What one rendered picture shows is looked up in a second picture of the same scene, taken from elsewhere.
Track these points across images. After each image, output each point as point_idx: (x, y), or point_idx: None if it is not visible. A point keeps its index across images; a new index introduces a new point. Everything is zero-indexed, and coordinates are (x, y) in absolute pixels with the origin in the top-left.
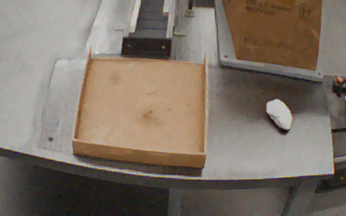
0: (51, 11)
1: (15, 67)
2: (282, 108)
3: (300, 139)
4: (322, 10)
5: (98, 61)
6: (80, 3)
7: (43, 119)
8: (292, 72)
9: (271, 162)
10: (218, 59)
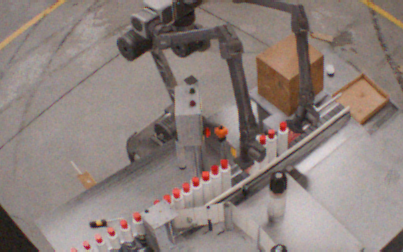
0: (353, 165)
1: (388, 145)
2: (329, 67)
3: (329, 61)
4: (35, 239)
5: (359, 120)
6: (339, 158)
7: (391, 116)
8: None
9: (345, 64)
10: (326, 97)
